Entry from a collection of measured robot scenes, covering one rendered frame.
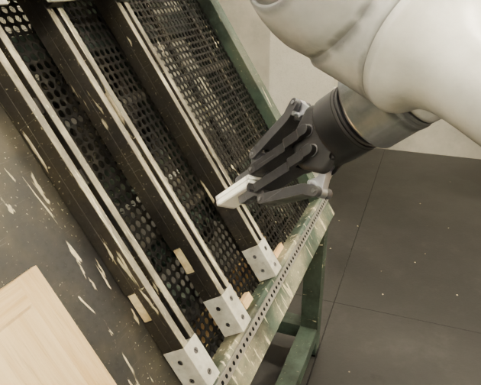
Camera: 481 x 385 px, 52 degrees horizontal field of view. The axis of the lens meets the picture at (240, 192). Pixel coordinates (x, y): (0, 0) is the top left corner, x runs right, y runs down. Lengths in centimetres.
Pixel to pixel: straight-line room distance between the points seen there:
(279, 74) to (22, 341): 382
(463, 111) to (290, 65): 426
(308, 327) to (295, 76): 251
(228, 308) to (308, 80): 331
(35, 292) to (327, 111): 75
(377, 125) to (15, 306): 78
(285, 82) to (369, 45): 427
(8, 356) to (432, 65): 90
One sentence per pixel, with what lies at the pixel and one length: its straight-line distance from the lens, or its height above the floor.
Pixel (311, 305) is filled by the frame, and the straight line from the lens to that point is 259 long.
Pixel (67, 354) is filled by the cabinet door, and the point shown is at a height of 115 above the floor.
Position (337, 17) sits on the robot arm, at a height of 182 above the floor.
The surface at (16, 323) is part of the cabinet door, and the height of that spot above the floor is 124.
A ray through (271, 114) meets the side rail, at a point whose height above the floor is 127.
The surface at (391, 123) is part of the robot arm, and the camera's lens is 49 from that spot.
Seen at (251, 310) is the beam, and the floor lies 90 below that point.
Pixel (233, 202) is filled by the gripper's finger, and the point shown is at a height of 157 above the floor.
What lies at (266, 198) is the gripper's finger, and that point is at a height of 160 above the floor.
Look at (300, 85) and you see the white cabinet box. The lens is 454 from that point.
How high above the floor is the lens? 184
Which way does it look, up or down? 24 degrees down
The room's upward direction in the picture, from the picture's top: straight up
